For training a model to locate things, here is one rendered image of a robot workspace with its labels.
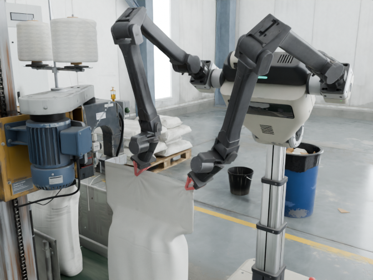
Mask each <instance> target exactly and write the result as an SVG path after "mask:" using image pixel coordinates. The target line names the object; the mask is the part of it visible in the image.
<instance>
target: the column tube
mask: <svg viewBox="0 0 373 280"><path fill-rule="evenodd" d="M0 59H1V67H2V76H3V85H4V93H5V97H6V105H7V114H8V117H10V116H17V115H18V111H17V101H16V92H15V86H14V77H13V68H12V59H11V49H10V44H9V34H8V25H7V15H6V6H5V1H4V0H0ZM17 199H18V204H19V206H20V205H22V204H26V203H28V197H27V194H26V195H24V196H21V197H18V198H17ZM19 214H20V218H21V220H20V221H21V229H22V236H23V244H24V253H25V255H24V256H25V258H26V267H27V269H26V270H27V277H28V280H37V273H36V264H35V258H34V249H33V239H32V230H31V221H30V215H29V206H28V205H27V206H24V207H19ZM18 251H19V249H18V242H17V235H16V227H15V220H14V213H13V205H12V200H10V201H8V202H4V201H3V200H1V199H0V280H22V275H21V267H20V265H21V264H20V261H19V253H18Z"/></svg>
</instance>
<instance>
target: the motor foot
mask: <svg viewBox="0 0 373 280"><path fill-rule="evenodd" d="M26 121H27V120H24V121H18V122H11V123H5V124H4V131H5V137H6V145H7V147H11V146H16V145H20V144H21V145H28V142H27V132H26Z"/></svg>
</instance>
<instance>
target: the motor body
mask: <svg viewBox="0 0 373 280"><path fill-rule="evenodd" d="M69 127H71V123H70V118H68V117H65V118H64V119H61V120H57V121H46V122H38V121H32V120H31V119H29V120H27V121H26V132H27V142H28V152H29V161H30V162H31V163H32V164H31V175H32V182H33V184H34V185H35V186H36V188H38V189H41V190H45V191H53V190H58V189H62V188H65V187H68V186H70V185H71V184H72V183H73V181H74V179H75V172H74V169H75V167H74V161H73V160H71V159H70V155H65V154H62V153H61V144H60V137H59V134H60V132H61V131H62V130H65V129H67V128H69Z"/></svg>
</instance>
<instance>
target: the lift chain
mask: <svg viewBox="0 0 373 280"><path fill-rule="evenodd" d="M0 84H1V85H0V88H1V89H0V110H1V118H3V117H8V114H7V105H6V97H5V93H4V85H3V76H2V67H1V59H0ZM1 97H3V98H1ZM2 102H3V103H2ZM2 106H4V107H2ZM3 110H4V111H3ZM3 114H5V116H4V115H3ZM15 202H16V203H15ZM12 205H13V213H14V220H15V227H16V235H17V242H18V249H19V251H18V253H19V261H20V264H21V265H20V267H21V275H22V280H28V277H27V270H26V269H27V267H26V258H25V256H24V255H25V253H24V244H23V236H22V229H21V221H20V220H21V218H20V214H19V208H15V206H18V205H19V204H18V199H17V198H15V199H12ZM16 209H17V210H16ZM17 217H18V218H17ZM18 224H19V225H18ZM19 231H20V232H19ZM19 235H20V236H19ZM21 249H22V250H21ZM23 266H24V267H23Z"/></svg>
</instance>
